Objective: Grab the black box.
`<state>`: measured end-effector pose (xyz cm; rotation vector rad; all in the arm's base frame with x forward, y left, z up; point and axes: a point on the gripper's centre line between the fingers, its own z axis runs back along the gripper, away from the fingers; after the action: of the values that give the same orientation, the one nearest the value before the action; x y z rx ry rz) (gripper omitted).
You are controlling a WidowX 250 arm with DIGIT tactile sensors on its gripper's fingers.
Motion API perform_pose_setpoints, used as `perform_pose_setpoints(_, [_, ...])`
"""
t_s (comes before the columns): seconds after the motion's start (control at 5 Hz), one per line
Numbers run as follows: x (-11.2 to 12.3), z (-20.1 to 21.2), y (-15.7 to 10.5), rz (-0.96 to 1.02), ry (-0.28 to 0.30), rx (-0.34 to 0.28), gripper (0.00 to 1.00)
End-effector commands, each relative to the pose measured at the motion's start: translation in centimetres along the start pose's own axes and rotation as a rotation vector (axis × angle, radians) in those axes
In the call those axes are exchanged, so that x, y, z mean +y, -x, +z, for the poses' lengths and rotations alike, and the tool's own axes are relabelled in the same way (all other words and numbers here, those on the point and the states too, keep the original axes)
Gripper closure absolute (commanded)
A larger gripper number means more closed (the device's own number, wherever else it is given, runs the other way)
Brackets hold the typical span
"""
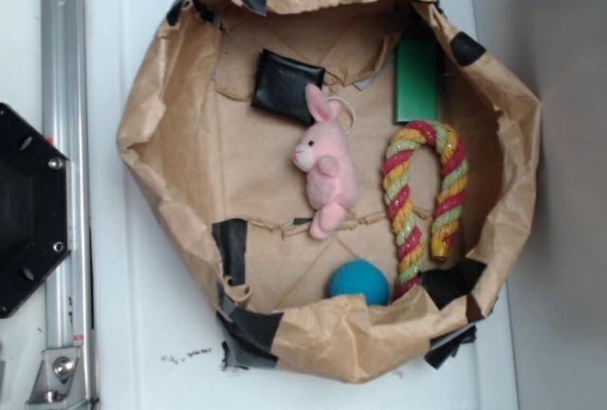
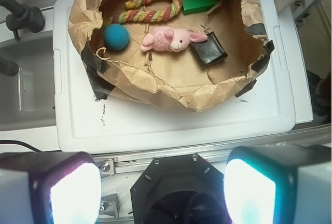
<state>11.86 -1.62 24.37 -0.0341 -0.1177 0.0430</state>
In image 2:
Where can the multicoloured twisted rope toy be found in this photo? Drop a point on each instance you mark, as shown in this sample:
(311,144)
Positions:
(137,11)

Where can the green rectangular block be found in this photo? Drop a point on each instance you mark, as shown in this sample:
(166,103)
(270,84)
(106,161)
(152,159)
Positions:
(196,6)

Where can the pink plush bunny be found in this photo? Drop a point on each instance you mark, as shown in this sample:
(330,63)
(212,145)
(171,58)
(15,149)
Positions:
(169,39)

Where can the clear plastic storage bin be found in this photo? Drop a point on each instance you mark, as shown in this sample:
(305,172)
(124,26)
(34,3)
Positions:
(27,99)

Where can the black octagonal mount plate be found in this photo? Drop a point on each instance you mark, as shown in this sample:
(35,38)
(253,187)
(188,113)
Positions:
(179,189)

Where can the metal corner bracket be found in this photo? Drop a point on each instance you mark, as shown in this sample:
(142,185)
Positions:
(110,205)

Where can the black box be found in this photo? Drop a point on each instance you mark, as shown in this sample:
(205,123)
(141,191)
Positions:
(210,51)

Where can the black clamp handle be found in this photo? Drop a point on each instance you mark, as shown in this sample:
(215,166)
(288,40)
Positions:
(23,16)

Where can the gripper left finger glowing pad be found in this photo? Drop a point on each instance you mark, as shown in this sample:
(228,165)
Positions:
(49,187)

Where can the white plastic bin lid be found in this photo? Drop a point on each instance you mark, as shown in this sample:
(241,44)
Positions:
(117,125)

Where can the brown paper bag tray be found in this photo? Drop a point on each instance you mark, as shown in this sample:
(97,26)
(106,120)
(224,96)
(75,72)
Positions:
(175,80)

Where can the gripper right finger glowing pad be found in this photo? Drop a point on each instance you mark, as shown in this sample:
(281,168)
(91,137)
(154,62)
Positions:
(279,184)

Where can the blue textured ball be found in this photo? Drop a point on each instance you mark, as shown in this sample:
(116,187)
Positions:
(116,37)

